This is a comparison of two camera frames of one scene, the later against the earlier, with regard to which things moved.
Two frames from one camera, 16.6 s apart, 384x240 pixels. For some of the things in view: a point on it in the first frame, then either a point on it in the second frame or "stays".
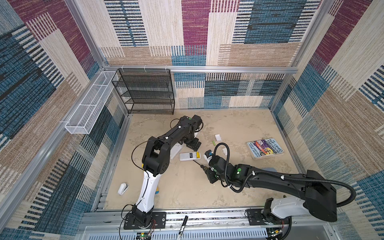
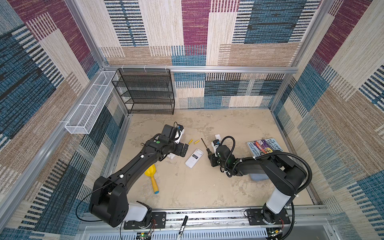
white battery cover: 218,137 stays
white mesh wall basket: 85,117 stays
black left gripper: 193,146 to 179,146
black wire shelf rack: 146,90 stays
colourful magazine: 265,147 stays
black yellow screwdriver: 204,167 to 207,149
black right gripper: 212,179 to 212,160
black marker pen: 182,227 stays
